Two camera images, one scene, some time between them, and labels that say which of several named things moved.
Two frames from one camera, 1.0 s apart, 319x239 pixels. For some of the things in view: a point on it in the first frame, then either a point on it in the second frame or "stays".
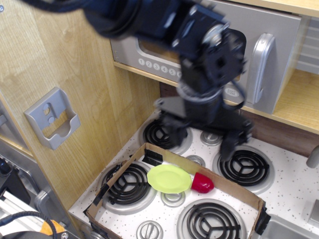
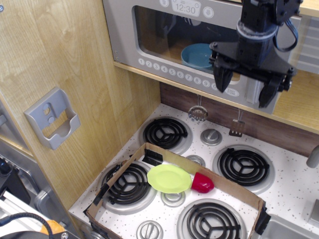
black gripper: (213, 112) → (255, 59)
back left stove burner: (155, 132) stays
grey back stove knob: (211, 138) stays
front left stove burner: (130, 192) stays
